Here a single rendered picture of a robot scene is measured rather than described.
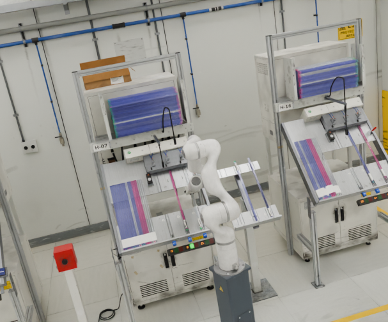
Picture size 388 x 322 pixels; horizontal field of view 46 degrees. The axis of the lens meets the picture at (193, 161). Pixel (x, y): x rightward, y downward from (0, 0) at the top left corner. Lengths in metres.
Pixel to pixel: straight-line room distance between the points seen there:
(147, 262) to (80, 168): 1.74
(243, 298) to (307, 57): 1.99
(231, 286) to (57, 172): 2.76
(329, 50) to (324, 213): 1.32
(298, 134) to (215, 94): 1.57
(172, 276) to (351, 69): 2.15
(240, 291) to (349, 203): 1.52
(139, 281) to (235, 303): 1.05
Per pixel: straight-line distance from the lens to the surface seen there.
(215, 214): 2.57
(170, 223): 3.23
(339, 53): 3.99
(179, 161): 3.37
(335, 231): 4.03
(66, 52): 4.76
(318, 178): 3.53
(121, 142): 3.39
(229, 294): 2.80
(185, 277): 3.72
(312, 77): 3.69
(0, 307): 3.76
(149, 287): 3.70
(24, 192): 5.11
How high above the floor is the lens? 2.23
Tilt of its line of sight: 19 degrees down
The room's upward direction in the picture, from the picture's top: 10 degrees counter-clockwise
